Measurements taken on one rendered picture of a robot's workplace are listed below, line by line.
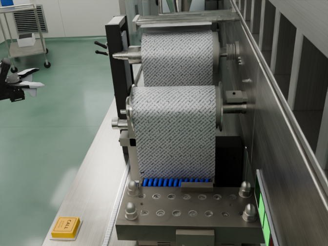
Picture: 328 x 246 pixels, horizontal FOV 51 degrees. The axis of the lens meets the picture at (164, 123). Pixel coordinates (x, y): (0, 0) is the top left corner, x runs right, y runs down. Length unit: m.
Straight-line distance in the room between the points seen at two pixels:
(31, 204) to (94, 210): 1.62
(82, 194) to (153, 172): 0.33
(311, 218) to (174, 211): 0.57
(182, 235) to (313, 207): 0.53
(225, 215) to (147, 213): 0.21
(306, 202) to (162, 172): 0.66
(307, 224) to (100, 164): 1.06
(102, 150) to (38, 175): 1.62
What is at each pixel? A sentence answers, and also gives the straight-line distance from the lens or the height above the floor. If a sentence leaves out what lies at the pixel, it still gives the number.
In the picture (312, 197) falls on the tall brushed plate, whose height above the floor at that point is 1.42.
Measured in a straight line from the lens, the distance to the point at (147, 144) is 1.03.
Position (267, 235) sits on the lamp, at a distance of 0.73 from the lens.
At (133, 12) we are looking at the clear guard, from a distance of 1.96.
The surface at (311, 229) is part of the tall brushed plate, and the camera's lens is 0.48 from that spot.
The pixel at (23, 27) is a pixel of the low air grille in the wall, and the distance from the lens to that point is 7.36.
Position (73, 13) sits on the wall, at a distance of 6.93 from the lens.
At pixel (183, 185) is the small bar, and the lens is 1.04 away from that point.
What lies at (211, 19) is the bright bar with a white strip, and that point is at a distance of 1.19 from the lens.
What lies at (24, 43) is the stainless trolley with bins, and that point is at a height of 0.31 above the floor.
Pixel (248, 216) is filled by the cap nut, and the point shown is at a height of 1.05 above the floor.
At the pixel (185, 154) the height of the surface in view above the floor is 1.12.
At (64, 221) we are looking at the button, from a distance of 1.18.
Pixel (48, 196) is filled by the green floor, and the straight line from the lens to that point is 2.83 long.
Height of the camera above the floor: 1.71
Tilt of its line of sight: 29 degrees down
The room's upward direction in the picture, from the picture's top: 4 degrees counter-clockwise
